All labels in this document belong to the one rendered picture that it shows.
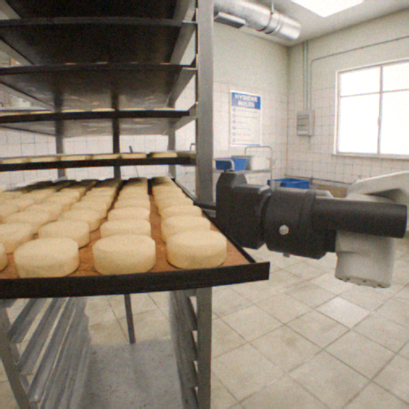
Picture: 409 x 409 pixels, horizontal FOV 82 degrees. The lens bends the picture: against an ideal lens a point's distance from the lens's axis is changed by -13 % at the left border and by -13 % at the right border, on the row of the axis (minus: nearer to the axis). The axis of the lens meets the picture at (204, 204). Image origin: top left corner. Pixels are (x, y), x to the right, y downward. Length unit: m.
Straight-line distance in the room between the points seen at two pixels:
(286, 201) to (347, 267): 0.10
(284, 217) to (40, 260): 0.25
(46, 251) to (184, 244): 0.10
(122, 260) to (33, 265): 0.06
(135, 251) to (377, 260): 0.24
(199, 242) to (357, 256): 0.18
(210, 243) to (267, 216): 0.14
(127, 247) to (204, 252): 0.06
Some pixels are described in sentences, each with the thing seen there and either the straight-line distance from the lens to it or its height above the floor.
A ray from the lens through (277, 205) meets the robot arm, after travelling 0.33.
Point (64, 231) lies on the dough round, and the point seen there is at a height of 1.00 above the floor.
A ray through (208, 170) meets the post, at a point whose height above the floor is 1.03.
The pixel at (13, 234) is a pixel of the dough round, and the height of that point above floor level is 1.00.
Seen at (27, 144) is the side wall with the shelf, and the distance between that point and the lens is 3.47.
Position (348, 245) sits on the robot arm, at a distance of 0.32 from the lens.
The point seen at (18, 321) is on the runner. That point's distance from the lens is 0.74.
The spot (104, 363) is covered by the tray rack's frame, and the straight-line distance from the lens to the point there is 1.38.
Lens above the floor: 1.07
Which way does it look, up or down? 12 degrees down
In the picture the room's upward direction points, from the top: straight up
